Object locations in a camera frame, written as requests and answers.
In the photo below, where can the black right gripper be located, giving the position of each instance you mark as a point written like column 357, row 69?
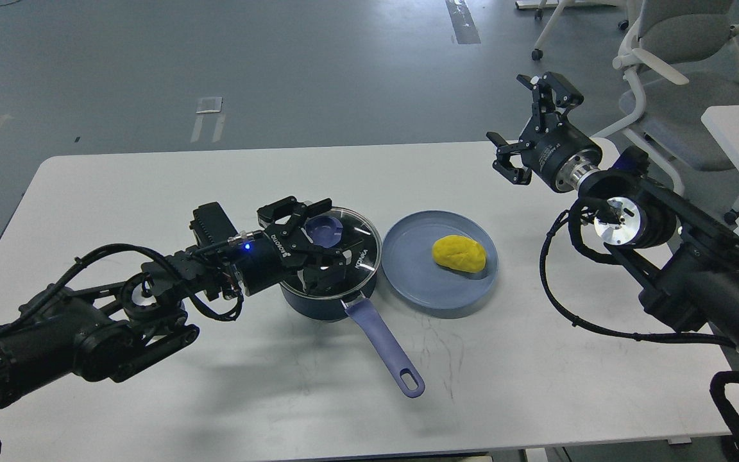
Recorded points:
column 549, row 146

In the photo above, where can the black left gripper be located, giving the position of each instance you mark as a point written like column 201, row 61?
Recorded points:
column 283, row 248

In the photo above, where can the glass pot lid blue knob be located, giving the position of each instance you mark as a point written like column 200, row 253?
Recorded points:
column 359, row 247

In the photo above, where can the yellow potato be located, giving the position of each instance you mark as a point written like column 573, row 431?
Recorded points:
column 458, row 252

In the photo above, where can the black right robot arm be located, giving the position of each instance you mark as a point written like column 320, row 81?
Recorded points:
column 686, row 262

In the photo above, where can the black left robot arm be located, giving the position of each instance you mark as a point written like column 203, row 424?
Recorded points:
column 119, row 309

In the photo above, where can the dark blue saucepan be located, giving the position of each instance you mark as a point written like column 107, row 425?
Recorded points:
column 362, row 312

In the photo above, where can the blue round plate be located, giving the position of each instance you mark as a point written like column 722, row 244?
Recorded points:
column 435, row 290

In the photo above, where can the white grey office chair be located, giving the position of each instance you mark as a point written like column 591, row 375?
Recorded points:
column 679, row 58

